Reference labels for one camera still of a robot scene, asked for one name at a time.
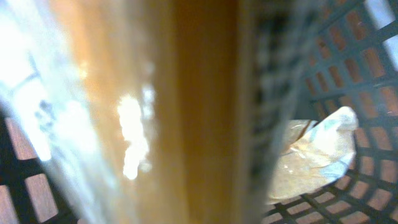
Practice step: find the grey plastic shopping basket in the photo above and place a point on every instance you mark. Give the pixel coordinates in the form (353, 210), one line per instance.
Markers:
(354, 64)

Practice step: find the beige pasta bag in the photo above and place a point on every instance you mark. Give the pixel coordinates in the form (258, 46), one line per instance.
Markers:
(316, 153)

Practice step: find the orange spaghetti pasta packet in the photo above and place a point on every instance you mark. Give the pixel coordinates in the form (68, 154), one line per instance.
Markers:
(148, 111)

